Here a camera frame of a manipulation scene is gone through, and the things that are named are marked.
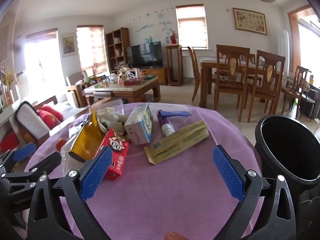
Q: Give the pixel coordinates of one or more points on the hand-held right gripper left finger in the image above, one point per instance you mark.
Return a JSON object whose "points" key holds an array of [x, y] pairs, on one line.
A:
{"points": [[96, 172]]}

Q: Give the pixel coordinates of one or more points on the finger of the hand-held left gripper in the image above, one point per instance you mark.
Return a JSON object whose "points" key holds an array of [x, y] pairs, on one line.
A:
{"points": [[23, 152], [47, 162]]}

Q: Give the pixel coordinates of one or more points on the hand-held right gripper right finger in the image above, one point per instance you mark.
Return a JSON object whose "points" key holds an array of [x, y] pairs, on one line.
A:
{"points": [[228, 172]]}

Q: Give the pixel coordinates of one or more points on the clear plastic wrapper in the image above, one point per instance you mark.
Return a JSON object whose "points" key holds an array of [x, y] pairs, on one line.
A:
{"points": [[65, 160]]}

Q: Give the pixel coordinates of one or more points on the small orange item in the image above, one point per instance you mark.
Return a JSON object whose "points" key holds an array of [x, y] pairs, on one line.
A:
{"points": [[60, 145]]}

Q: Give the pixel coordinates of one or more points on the red cartoon carton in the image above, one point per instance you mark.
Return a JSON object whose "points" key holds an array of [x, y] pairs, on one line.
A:
{"points": [[117, 152]]}

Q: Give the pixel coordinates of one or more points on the yellow snack bag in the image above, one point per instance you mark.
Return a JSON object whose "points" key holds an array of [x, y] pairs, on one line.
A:
{"points": [[87, 140]]}

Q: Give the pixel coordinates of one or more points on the black trash bin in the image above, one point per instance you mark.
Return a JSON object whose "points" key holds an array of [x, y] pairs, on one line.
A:
{"points": [[275, 160]]}

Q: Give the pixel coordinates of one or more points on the white tissue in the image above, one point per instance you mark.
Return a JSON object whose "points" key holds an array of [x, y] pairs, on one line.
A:
{"points": [[110, 115]]}

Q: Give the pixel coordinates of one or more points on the yellow paper packet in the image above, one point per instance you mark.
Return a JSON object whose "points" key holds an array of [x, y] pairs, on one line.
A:
{"points": [[175, 142]]}

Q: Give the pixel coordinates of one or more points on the white and blue carton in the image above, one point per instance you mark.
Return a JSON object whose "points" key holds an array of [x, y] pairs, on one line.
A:
{"points": [[138, 127]]}

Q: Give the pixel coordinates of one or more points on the blue packet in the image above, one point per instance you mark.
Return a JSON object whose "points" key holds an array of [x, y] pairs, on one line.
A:
{"points": [[177, 114]]}

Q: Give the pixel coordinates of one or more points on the purple and white tube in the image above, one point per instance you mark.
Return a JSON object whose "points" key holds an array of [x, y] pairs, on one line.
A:
{"points": [[166, 126]]}

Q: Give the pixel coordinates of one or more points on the person's right hand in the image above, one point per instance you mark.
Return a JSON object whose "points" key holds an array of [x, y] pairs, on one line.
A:
{"points": [[175, 236]]}

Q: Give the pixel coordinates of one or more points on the red cloth item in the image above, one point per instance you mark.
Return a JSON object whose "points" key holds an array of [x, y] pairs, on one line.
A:
{"points": [[10, 142]]}

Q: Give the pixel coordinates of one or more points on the white black-edged cushion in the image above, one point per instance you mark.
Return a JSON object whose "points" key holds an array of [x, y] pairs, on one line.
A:
{"points": [[30, 120]]}

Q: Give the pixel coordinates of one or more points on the red cushion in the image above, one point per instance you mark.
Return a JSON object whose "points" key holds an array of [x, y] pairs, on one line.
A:
{"points": [[50, 116]]}

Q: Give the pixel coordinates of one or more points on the wooden sofa with white seat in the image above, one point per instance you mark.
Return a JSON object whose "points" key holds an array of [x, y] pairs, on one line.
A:
{"points": [[66, 110]]}

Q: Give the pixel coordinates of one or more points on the purple printed cloth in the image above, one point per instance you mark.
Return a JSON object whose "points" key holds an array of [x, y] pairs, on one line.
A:
{"points": [[162, 180]]}

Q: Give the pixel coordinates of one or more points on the yellow flower bunch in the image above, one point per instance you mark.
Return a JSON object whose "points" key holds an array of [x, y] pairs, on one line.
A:
{"points": [[7, 77]]}

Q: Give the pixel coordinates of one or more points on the wooden coffee table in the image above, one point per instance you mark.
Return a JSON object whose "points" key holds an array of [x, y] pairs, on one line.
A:
{"points": [[125, 92]]}

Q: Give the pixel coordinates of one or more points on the wooden dining chair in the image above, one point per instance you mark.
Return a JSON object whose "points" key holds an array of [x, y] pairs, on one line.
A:
{"points": [[225, 85], [291, 92], [260, 92], [193, 62], [252, 58]]}

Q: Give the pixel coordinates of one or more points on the wooden armchair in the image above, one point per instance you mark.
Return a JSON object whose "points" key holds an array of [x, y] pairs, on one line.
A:
{"points": [[73, 80]]}

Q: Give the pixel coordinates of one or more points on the coffee table clutter pile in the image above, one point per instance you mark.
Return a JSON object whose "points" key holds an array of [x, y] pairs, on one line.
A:
{"points": [[125, 76]]}

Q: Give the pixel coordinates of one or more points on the wooden dining table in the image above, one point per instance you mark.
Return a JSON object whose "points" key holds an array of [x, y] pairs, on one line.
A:
{"points": [[206, 67]]}

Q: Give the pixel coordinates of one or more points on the grey padded chair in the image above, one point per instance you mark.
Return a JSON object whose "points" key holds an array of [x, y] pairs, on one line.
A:
{"points": [[308, 100]]}

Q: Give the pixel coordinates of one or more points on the small framed painting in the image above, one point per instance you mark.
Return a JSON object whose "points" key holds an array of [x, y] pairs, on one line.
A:
{"points": [[68, 45]]}

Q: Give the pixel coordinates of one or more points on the wooden television cabinet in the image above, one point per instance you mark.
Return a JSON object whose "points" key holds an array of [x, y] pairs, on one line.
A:
{"points": [[160, 73]]}

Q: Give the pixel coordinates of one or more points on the wide window with blind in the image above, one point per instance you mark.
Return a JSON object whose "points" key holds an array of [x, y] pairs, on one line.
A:
{"points": [[91, 50]]}

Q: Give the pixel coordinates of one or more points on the tall wooden plant stand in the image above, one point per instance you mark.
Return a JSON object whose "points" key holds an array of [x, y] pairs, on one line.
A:
{"points": [[168, 65]]}

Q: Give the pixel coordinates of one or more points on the flat screen television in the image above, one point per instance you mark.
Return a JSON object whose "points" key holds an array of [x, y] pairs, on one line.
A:
{"points": [[146, 55]]}

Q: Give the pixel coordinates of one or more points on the wooden bookshelf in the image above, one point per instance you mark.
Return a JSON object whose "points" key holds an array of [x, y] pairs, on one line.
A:
{"points": [[125, 47]]}

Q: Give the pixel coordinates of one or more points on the white standing air conditioner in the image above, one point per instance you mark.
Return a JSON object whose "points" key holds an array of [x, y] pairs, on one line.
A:
{"points": [[283, 43]]}

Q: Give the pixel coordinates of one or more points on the red flower arrangement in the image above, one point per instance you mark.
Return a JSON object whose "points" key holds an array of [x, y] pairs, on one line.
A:
{"points": [[173, 38]]}

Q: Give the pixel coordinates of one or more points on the narrow window with blind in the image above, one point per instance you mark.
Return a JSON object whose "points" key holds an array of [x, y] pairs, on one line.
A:
{"points": [[191, 27]]}

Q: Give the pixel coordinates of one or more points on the framed flower picture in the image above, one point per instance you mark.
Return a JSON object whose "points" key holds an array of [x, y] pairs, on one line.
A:
{"points": [[250, 21]]}

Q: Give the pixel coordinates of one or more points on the white wall radiator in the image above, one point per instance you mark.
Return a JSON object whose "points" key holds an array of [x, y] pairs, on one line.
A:
{"points": [[187, 67]]}

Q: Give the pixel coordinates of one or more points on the orange wooden door frame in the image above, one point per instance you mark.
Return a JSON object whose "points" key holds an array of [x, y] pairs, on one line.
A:
{"points": [[291, 30]]}

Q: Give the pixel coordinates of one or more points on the blue wall decal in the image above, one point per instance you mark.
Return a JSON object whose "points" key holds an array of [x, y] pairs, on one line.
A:
{"points": [[150, 26]]}

